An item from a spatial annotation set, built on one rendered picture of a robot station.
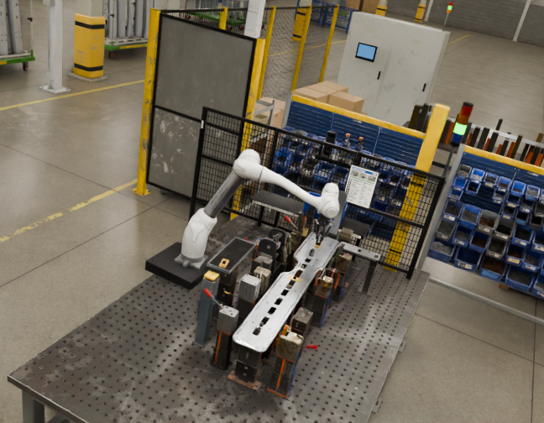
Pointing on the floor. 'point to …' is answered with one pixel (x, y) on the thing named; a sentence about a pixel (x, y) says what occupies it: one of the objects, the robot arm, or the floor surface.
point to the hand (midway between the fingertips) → (319, 239)
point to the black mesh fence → (308, 184)
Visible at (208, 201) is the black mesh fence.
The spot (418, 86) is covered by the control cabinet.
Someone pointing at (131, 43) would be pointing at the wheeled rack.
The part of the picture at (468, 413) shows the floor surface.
